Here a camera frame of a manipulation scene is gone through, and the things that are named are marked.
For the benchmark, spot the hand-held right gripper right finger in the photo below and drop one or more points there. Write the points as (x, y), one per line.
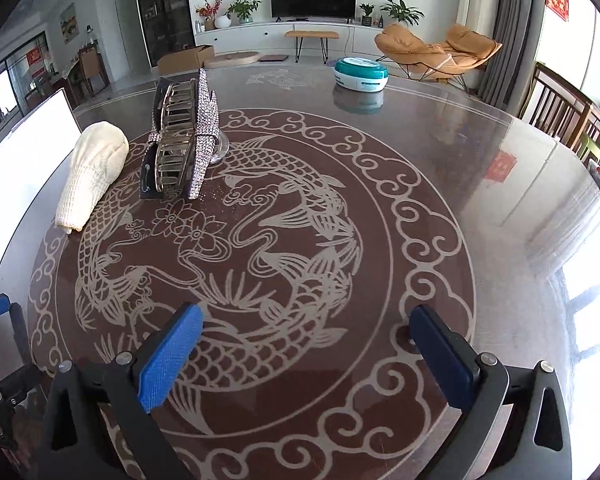
(442, 360)

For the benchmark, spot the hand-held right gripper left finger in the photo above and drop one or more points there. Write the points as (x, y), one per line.
(170, 360)

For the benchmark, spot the cream knitted glove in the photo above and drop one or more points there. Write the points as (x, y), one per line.
(95, 170)

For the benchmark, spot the black silver claw clip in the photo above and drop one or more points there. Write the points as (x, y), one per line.
(172, 150)

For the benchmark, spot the rhinestone bow hair clip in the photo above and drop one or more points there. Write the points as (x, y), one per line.
(207, 120)

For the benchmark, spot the green stool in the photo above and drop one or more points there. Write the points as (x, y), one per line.
(590, 146)

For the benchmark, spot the wooden slatted chair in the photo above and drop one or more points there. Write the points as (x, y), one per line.
(555, 105)

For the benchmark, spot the teal round box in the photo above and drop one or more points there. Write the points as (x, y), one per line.
(362, 74)

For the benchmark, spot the cardboard box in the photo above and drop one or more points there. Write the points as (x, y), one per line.
(185, 60)

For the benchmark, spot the round floor cushion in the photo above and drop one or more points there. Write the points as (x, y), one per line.
(232, 59)

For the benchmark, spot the orange lounge chair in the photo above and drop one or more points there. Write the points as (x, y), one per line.
(415, 47)

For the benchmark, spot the white television cabinet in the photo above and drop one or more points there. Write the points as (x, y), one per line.
(250, 37)

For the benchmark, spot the grey curtain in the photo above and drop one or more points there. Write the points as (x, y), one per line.
(510, 25)

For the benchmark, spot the white round vase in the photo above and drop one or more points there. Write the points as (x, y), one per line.
(223, 21)

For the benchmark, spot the dark display cabinet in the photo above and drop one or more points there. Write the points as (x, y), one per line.
(162, 10)

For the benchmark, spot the red flower plant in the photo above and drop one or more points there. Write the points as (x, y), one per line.
(209, 12)

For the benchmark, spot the wooden bench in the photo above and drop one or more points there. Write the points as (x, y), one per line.
(312, 35)

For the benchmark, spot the large leafy potted plant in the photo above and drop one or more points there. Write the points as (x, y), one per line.
(402, 10)

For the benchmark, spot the small potted plant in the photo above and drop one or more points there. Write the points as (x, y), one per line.
(366, 14)

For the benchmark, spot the bushy green potted plant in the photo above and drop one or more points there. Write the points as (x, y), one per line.
(243, 8)

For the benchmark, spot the framed wall picture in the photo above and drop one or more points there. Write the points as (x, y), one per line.
(68, 22)

